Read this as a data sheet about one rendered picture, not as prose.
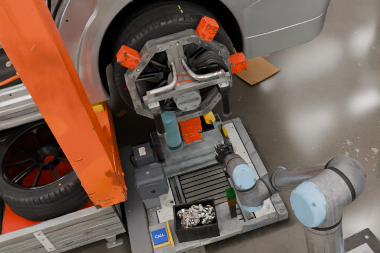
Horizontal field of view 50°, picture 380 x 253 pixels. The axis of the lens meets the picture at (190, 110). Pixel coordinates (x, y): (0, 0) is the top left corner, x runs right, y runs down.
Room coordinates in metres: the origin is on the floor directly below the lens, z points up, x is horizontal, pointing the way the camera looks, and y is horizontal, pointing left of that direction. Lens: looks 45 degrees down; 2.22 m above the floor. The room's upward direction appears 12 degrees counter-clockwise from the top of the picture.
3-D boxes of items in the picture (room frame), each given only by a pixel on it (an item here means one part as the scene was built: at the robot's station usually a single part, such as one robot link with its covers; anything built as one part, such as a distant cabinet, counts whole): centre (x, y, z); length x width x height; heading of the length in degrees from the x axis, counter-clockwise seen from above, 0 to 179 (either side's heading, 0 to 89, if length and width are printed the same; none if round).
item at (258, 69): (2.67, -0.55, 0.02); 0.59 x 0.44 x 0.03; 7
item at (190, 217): (1.00, 0.08, 0.51); 0.20 x 0.14 x 0.13; 88
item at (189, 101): (1.56, 0.01, 0.85); 0.21 x 0.14 x 0.14; 7
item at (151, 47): (1.63, 0.02, 0.85); 0.54 x 0.07 x 0.54; 97
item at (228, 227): (1.00, 0.09, 0.44); 0.43 x 0.17 x 0.03; 97
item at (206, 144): (1.80, 0.04, 0.32); 0.40 x 0.30 x 0.28; 97
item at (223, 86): (1.44, -0.18, 0.93); 0.09 x 0.05 x 0.05; 7
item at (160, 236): (0.98, 0.26, 0.47); 0.07 x 0.07 x 0.02; 7
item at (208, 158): (1.80, 0.04, 0.13); 0.50 x 0.36 x 0.10; 97
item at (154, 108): (1.40, 0.16, 0.93); 0.09 x 0.05 x 0.05; 7
